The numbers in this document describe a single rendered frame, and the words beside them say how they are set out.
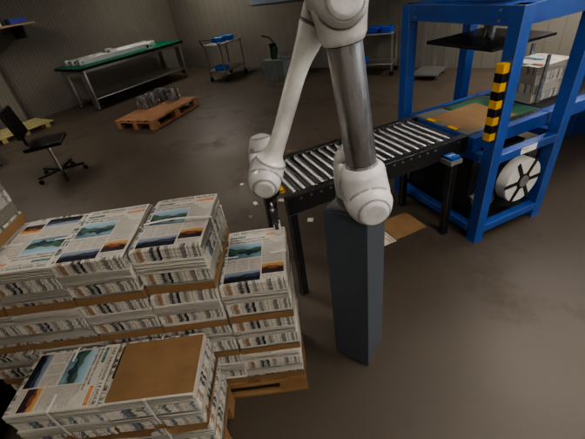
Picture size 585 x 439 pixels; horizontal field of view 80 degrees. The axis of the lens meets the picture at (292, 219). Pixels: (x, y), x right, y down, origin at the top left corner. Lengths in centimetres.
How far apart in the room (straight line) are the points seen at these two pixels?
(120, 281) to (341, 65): 112
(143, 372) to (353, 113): 128
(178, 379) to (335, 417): 85
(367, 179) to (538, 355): 157
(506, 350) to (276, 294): 138
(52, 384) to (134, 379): 35
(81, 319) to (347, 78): 141
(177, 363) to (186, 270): 40
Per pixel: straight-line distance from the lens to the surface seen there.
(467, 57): 345
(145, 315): 165
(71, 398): 175
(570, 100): 300
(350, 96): 105
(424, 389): 211
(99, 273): 153
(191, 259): 138
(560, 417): 223
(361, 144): 111
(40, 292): 172
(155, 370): 163
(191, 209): 156
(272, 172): 112
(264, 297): 150
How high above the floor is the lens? 183
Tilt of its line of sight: 35 degrees down
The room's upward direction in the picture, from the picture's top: 9 degrees counter-clockwise
